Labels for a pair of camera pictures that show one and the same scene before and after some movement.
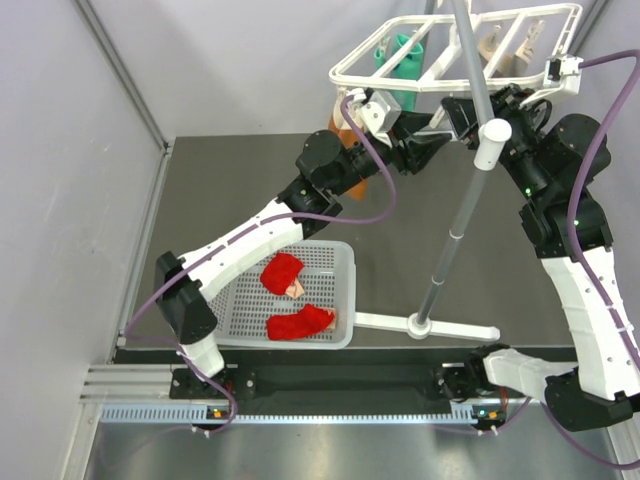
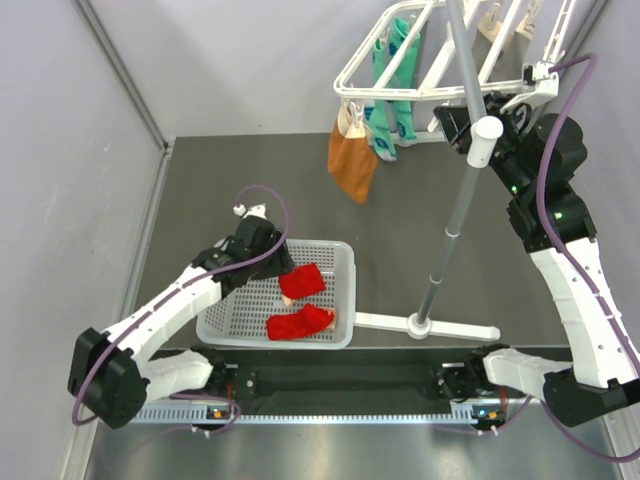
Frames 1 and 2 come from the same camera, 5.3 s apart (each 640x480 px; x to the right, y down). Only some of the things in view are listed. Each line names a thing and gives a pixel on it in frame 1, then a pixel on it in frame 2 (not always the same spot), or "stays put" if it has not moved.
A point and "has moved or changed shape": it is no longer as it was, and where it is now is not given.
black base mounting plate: x=339 y=384 stays put
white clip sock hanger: x=525 y=48 has moved or changed shape
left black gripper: x=420 y=148 to x=277 y=267
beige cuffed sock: x=488 y=46 to x=483 y=26
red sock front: x=309 y=320 stays put
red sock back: x=280 y=272 has moved or changed shape
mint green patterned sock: x=409 y=68 has moved or changed shape
